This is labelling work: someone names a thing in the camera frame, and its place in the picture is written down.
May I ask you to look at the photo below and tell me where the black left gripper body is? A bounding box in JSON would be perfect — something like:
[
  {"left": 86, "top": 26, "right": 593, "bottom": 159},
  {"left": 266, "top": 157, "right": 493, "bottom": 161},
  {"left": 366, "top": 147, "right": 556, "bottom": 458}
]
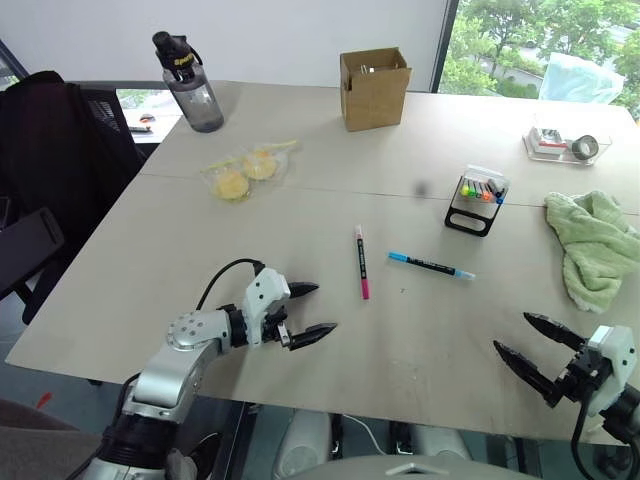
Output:
[{"left": 259, "top": 294, "right": 294, "bottom": 351}]

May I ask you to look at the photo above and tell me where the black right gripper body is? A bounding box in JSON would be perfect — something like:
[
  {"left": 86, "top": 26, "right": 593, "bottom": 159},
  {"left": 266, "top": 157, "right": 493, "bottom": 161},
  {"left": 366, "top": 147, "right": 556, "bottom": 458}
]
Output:
[{"left": 546, "top": 343, "right": 615, "bottom": 409}]

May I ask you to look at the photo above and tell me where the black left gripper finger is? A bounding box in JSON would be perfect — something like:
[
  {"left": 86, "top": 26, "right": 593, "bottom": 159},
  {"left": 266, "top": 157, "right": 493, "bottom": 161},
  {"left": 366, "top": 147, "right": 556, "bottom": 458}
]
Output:
[
  {"left": 287, "top": 322, "right": 339, "bottom": 352},
  {"left": 288, "top": 281, "right": 321, "bottom": 301}
]

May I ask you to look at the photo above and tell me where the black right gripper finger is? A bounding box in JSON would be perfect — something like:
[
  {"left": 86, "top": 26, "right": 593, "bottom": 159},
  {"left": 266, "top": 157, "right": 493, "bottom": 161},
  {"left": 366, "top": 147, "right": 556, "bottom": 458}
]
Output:
[
  {"left": 492, "top": 340, "right": 557, "bottom": 400},
  {"left": 522, "top": 312, "right": 587, "bottom": 352}
]

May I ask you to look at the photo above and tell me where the pink marker pen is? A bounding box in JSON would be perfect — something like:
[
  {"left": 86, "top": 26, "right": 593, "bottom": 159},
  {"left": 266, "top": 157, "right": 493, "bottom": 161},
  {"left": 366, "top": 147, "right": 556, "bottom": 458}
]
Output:
[{"left": 353, "top": 224, "right": 372, "bottom": 302}]

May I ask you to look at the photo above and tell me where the light blue marker pen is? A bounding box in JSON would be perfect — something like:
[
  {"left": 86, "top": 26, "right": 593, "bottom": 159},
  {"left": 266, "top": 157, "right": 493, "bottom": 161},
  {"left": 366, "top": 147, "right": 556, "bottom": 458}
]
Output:
[{"left": 386, "top": 250, "right": 477, "bottom": 283}]

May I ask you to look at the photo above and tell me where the marker set box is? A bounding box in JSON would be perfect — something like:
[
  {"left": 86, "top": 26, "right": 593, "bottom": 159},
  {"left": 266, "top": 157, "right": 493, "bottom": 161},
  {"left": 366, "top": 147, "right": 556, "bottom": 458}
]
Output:
[{"left": 443, "top": 163, "right": 512, "bottom": 238}]

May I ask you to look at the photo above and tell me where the red white small box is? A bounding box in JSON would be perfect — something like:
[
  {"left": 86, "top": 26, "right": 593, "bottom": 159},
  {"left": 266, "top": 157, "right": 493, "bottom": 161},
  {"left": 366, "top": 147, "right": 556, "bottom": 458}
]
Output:
[{"left": 528, "top": 126, "right": 570, "bottom": 153}]

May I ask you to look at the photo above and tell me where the brown cardboard box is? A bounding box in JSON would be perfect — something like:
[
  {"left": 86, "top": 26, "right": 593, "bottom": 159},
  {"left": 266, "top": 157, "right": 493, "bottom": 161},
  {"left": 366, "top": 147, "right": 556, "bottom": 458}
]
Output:
[{"left": 339, "top": 46, "right": 414, "bottom": 133}]

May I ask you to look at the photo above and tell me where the green towel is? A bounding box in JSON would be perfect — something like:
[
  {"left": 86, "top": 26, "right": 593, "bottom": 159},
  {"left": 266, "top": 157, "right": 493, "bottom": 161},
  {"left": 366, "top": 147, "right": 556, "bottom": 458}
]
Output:
[{"left": 543, "top": 189, "right": 640, "bottom": 314}]

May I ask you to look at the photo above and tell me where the grey rounded robot leg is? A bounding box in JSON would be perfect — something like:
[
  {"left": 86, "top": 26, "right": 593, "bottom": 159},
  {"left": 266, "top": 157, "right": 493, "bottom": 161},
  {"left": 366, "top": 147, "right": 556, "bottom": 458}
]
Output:
[
  {"left": 276, "top": 410, "right": 335, "bottom": 472},
  {"left": 408, "top": 423, "right": 472, "bottom": 462}
]

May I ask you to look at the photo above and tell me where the yellow round pastry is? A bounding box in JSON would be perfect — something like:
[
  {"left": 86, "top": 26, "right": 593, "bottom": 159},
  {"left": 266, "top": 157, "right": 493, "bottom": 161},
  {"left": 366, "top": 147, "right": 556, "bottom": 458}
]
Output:
[
  {"left": 243, "top": 149, "right": 279, "bottom": 181},
  {"left": 213, "top": 172, "right": 250, "bottom": 202}
]

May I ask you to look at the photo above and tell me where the clear plastic food bag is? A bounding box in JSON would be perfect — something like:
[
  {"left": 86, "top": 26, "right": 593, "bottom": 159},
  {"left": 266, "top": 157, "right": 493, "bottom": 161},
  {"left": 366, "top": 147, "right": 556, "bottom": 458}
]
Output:
[{"left": 199, "top": 139, "right": 302, "bottom": 205}]

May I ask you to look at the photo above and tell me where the grey robot torso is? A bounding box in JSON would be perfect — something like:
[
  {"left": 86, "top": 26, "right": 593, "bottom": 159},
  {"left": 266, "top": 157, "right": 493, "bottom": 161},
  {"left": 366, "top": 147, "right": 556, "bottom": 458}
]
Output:
[{"left": 279, "top": 453, "right": 534, "bottom": 480}]

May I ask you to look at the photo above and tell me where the clear plastic tray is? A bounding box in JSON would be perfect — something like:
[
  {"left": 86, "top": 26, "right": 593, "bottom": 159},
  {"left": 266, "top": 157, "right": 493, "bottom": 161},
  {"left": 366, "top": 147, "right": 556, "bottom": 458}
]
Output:
[{"left": 521, "top": 111, "right": 615, "bottom": 167}]

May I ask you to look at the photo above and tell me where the grey tape roll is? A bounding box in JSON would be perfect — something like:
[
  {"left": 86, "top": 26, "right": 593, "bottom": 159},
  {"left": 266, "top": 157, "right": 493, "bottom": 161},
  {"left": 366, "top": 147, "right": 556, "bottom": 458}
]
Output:
[{"left": 570, "top": 134, "right": 600, "bottom": 161}]

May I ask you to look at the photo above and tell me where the grey water bottle black lid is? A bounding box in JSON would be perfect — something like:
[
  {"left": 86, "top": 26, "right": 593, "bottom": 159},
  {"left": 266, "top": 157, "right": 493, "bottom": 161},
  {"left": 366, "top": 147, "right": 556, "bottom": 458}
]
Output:
[{"left": 151, "top": 30, "right": 226, "bottom": 134}]

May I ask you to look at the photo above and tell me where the white side table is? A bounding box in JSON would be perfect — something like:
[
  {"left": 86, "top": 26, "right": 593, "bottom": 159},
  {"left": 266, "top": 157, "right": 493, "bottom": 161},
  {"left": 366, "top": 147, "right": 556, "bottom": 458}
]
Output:
[{"left": 114, "top": 87, "right": 187, "bottom": 147}]

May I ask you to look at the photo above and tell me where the light blue plastic bag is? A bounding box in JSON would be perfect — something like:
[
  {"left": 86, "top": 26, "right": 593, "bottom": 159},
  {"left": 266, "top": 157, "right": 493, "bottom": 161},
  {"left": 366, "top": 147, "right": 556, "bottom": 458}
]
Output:
[{"left": 538, "top": 51, "right": 627, "bottom": 107}]

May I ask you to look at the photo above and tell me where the black office chair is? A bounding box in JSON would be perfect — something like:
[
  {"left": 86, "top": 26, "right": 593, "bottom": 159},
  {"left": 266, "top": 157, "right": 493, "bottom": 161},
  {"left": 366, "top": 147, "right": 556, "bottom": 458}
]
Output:
[{"left": 0, "top": 70, "right": 147, "bottom": 326}]

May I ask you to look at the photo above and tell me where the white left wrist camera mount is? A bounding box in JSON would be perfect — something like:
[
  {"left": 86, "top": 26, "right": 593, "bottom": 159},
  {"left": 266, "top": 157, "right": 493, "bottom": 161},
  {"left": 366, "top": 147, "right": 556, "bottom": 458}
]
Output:
[{"left": 241, "top": 267, "right": 292, "bottom": 347}]

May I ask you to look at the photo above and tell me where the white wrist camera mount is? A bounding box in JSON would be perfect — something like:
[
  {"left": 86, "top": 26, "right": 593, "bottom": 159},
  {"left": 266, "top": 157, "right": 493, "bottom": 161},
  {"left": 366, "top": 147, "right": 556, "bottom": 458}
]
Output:
[
  {"left": 241, "top": 267, "right": 292, "bottom": 347},
  {"left": 583, "top": 324, "right": 639, "bottom": 419}
]

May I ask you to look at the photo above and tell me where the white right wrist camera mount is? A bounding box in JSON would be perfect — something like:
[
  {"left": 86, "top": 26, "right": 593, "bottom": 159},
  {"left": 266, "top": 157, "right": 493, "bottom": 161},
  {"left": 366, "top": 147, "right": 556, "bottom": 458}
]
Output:
[{"left": 583, "top": 324, "right": 639, "bottom": 419}]

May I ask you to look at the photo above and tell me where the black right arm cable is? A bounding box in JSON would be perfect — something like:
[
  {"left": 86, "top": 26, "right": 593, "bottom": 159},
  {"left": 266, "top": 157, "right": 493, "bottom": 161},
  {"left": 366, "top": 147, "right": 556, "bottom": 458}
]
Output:
[{"left": 570, "top": 393, "right": 610, "bottom": 480}]

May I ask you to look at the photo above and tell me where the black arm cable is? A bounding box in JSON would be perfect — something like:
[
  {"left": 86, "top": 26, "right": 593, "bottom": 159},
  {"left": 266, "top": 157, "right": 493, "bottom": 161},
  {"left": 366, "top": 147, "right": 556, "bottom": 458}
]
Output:
[
  {"left": 195, "top": 257, "right": 265, "bottom": 312},
  {"left": 570, "top": 393, "right": 610, "bottom": 480}
]

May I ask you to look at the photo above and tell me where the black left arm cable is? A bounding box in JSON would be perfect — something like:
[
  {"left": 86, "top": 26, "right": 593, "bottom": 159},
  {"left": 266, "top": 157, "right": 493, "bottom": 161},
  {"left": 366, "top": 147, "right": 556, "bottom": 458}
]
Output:
[{"left": 195, "top": 257, "right": 265, "bottom": 312}]

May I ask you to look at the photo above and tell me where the white floor cable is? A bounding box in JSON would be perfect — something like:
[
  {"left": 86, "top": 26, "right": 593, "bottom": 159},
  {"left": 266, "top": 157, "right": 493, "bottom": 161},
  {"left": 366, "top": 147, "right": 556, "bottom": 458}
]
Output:
[{"left": 343, "top": 413, "right": 390, "bottom": 455}]

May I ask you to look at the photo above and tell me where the dark window frame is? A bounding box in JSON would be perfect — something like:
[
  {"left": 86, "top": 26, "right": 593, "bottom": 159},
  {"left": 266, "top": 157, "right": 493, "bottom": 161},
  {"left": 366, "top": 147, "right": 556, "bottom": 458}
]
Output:
[{"left": 428, "top": 0, "right": 462, "bottom": 95}]

